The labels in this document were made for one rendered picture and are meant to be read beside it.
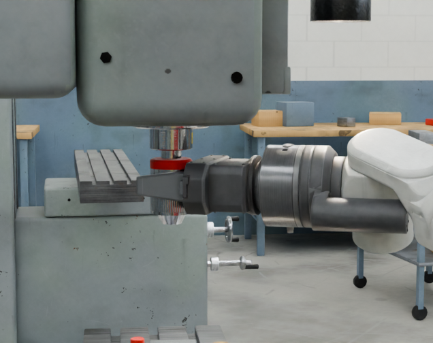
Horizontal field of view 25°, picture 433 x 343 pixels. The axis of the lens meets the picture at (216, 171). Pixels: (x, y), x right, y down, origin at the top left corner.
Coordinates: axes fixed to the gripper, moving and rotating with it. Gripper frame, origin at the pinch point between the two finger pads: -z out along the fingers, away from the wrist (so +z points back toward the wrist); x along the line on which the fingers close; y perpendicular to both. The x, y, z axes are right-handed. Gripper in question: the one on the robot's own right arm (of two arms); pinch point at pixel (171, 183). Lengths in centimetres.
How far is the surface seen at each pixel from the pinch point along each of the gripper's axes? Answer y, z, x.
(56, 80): -11.7, -6.4, 15.4
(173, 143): -4.5, 1.0, 2.2
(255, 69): -12.6, 11.0, 5.7
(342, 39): -30, -80, -668
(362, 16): -18.4, 19.3, -13.2
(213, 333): 31, -10, -50
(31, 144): 46, -294, -562
